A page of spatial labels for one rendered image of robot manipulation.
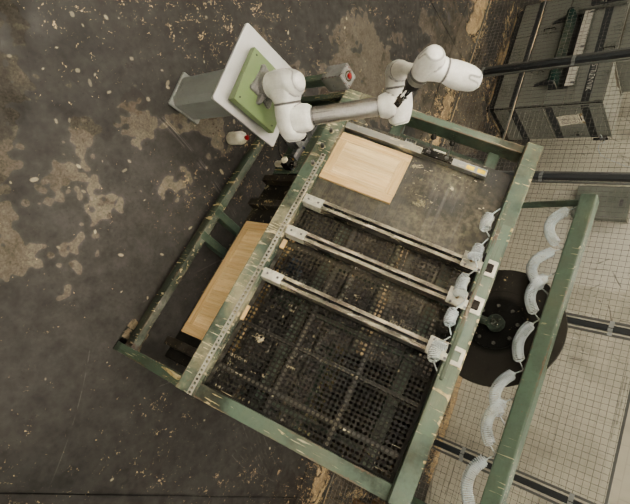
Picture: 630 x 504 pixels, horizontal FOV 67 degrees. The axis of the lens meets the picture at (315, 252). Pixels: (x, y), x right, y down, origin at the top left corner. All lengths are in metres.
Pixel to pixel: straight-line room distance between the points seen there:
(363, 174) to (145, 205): 1.45
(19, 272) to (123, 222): 0.65
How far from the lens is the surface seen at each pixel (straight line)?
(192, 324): 3.29
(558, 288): 3.20
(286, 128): 2.75
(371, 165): 3.10
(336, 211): 2.87
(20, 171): 3.08
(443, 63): 2.11
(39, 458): 3.53
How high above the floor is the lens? 2.97
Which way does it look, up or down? 42 degrees down
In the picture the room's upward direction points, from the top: 100 degrees clockwise
